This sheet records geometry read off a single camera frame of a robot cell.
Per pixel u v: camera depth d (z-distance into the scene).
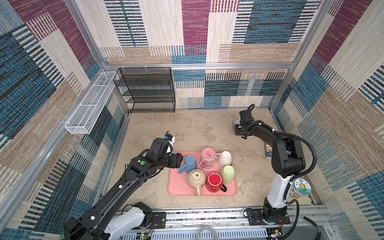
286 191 0.57
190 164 0.81
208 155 0.83
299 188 0.75
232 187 0.83
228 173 0.79
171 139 0.69
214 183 0.77
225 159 0.84
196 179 0.78
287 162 0.52
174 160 0.66
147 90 1.09
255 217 0.73
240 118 0.83
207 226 0.73
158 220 0.73
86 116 0.72
